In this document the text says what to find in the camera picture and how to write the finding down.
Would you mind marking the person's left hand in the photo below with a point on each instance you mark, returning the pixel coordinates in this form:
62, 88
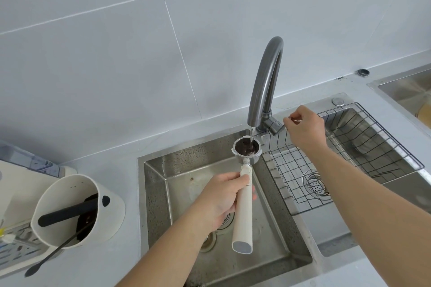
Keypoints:
219, 196

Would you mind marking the person's right hand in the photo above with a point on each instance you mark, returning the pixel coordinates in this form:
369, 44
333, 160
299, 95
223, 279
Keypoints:
308, 128

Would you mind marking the grey curved faucet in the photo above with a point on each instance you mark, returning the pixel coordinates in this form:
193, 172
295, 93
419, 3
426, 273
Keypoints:
266, 71

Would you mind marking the cream espresso machine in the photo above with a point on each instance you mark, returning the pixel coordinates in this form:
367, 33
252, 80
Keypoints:
20, 189

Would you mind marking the person's left forearm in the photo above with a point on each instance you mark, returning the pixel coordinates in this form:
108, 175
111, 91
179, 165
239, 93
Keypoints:
168, 256

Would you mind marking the person's right forearm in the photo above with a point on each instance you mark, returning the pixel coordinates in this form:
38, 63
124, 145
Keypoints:
377, 216

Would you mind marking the steel sink drain strainer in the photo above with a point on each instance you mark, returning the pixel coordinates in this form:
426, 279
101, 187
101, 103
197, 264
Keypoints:
227, 221

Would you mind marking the stainless steel double sink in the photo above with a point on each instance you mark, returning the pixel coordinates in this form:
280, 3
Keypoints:
188, 179

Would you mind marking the round steel hole cap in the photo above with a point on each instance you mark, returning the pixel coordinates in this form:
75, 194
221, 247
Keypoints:
338, 101

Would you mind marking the steel basin drain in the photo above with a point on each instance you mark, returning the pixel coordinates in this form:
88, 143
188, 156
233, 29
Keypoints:
316, 186

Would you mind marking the small black round cap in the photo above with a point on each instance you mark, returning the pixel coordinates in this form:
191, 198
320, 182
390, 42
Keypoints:
363, 72

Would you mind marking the separate stainless steel sink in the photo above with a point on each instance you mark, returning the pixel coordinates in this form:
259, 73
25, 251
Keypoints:
404, 91

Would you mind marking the cream knock box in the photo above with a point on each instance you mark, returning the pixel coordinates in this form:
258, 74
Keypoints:
114, 212

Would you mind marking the pale yellow bowl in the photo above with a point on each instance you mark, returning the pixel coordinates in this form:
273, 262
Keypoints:
425, 112

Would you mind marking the thin black brush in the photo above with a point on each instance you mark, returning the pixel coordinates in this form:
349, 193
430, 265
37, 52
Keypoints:
50, 256

